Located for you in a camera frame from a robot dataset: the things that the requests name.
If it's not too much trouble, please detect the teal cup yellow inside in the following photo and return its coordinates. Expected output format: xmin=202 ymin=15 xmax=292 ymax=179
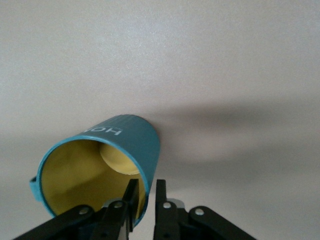
xmin=29 ymin=114 xmax=161 ymax=227

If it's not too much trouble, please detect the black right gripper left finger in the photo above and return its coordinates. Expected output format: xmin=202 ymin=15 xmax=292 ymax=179
xmin=14 ymin=178 xmax=140 ymax=240

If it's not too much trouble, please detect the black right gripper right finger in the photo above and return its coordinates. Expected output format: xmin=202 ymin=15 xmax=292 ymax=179
xmin=152 ymin=179 xmax=258 ymax=240

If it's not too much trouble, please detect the brown table cover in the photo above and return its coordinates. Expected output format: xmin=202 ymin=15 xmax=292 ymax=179
xmin=0 ymin=0 xmax=320 ymax=240

